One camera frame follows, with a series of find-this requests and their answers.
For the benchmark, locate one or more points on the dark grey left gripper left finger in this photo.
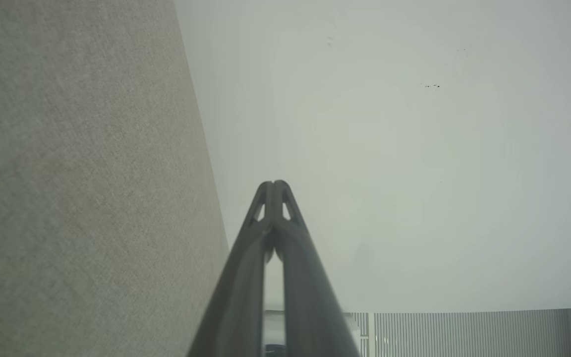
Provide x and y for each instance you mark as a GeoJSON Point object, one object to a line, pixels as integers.
{"type": "Point", "coordinates": [236, 297]}

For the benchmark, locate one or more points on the white ribbed panel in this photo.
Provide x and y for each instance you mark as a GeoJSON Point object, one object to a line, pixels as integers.
{"type": "Point", "coordinates": [464, 334]}

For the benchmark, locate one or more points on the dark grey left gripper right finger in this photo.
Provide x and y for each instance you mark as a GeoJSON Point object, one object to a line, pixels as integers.
{"type": "Point", "coordinates": [310, 307]}

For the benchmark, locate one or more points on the grey fabric sofa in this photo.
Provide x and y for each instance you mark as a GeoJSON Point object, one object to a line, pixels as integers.
{"type": "Point", "coordinates": [67, 188]}

